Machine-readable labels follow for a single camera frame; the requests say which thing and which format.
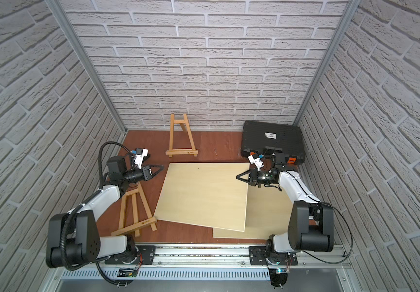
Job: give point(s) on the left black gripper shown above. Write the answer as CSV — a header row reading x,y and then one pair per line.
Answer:
x,y
148,173

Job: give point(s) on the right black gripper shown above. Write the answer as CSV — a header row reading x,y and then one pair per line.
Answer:
x,y
253,176

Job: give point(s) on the light plywood board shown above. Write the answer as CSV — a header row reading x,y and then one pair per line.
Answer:
x,y
267,212
204,194

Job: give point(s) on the small wooden easel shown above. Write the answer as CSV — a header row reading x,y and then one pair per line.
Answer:
x,y
129,218
181,140

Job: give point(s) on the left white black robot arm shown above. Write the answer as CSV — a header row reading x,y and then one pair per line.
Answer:
x,y
73,239

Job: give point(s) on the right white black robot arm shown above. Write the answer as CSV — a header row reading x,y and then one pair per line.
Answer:
x,y
311,224

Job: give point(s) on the black plastic tool case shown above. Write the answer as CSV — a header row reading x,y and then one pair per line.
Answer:
x,y
268,139

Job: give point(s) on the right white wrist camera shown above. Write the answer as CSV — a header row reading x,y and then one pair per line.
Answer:
x,y
257,160

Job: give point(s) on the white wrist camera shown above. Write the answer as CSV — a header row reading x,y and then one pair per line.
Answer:
x,y
257,160
139,155

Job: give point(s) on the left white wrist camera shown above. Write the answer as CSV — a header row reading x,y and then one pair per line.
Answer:
x,y
139,155

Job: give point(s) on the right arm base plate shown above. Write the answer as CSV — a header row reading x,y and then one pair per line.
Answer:
x,y
259,255

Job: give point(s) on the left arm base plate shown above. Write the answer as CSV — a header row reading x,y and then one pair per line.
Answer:
x,y
143,254

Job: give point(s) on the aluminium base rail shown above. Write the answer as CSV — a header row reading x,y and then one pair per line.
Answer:
x,y
175,255

